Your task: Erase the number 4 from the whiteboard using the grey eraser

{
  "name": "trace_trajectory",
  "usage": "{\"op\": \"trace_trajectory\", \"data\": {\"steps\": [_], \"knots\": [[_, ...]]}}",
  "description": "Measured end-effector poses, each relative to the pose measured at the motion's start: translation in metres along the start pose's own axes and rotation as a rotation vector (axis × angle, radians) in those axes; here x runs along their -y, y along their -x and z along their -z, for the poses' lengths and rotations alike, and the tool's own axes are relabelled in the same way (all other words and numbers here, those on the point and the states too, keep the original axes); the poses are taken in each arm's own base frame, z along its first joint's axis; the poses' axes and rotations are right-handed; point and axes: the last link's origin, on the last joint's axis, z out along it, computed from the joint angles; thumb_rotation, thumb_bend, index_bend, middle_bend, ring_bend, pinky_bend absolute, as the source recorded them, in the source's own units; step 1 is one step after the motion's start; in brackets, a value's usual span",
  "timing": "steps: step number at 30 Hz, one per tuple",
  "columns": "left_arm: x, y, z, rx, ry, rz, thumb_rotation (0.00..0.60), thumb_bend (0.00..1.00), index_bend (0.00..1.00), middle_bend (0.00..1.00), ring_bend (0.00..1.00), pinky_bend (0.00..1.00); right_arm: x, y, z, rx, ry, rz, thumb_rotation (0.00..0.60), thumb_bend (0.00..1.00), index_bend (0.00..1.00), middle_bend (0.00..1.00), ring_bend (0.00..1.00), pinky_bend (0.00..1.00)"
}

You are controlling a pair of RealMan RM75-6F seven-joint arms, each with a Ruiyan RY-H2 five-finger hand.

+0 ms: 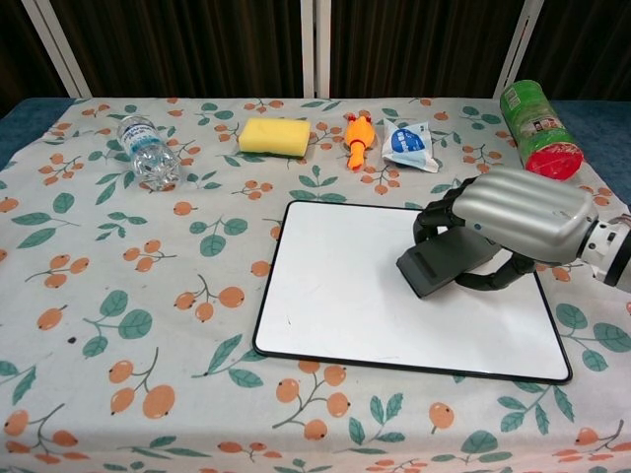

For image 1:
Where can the white frame post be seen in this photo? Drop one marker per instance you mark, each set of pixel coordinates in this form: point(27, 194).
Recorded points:
point(517, 44)
point(56, 44)
point(316, 44)

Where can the yellow sponge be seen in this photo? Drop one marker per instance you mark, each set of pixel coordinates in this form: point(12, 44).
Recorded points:
point(273, 135)

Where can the dark pleated curtain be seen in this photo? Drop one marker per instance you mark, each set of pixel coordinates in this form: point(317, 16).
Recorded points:
point(197, 44)

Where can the white blue wet wipes packet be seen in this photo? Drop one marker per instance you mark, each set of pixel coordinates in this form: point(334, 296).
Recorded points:
point(406, 145)

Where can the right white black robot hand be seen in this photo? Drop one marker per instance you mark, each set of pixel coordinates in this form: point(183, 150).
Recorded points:
point(522, 212)

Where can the orange rubber chicken toy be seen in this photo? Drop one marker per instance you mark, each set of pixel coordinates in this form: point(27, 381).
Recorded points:
point(359, 138)

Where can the green chips can red lid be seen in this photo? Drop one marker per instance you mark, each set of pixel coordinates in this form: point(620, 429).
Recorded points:
point(537, 128)

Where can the dark grey board eraser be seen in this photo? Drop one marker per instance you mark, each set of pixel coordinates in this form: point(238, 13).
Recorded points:
point(429, 268)

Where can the white whiteboard black frame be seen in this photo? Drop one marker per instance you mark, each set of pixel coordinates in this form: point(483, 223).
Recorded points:
point(345, 295)

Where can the clear plastic water bottle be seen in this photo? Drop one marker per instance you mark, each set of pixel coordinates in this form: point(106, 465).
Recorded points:
point(148, 153)

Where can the floral printed tablecloth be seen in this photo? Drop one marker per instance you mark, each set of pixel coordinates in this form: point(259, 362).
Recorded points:
point(148, 295)

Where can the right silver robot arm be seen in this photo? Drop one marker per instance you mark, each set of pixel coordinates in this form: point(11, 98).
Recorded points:
point(611, 251)

